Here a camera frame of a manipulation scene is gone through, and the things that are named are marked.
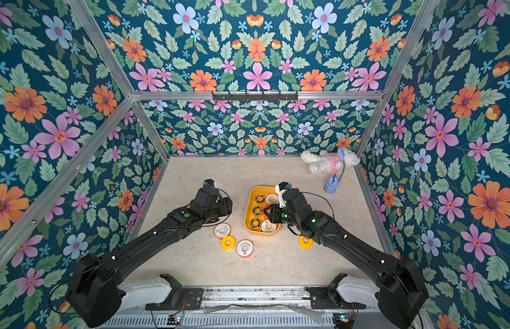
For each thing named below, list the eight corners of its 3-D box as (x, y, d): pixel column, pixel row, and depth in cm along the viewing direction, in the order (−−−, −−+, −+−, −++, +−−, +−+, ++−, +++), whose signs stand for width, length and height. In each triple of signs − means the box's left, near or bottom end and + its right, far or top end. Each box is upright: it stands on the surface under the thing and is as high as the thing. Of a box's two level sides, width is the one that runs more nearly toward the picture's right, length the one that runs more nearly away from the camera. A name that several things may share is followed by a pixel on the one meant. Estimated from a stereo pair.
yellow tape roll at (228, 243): (221, 251, 87) (220, 249, 85) (223, 238, 91) (222, 236, 89) (234, 251, 87) (234, 249, 85) (236, 238, 91) (235, 236, 89)
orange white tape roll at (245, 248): (236, 258, 85) (235, 256, 83) (237, 241, 90) (237, 239, 88) (252, 258, 85) (252, 256, 83) (253, 241, 90) (253, 239, 88)
